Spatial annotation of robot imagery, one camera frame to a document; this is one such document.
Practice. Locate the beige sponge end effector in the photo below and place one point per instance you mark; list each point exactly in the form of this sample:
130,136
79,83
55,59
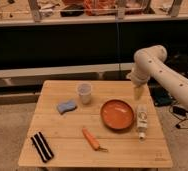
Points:
138,92

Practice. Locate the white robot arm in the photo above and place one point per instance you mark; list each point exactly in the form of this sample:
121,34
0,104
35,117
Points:
149,62

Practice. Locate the white squeeze bottle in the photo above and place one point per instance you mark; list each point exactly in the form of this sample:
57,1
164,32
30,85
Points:
141,118

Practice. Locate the orange round plate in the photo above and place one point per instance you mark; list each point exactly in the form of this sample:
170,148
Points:
117,114

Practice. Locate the translucent plastic cup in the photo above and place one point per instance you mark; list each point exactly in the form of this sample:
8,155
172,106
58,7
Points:
84,92

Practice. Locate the blue sponge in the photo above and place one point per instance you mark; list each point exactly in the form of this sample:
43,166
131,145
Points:
66,106

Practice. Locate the orange object on shelf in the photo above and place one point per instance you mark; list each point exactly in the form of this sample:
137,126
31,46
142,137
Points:
109,7

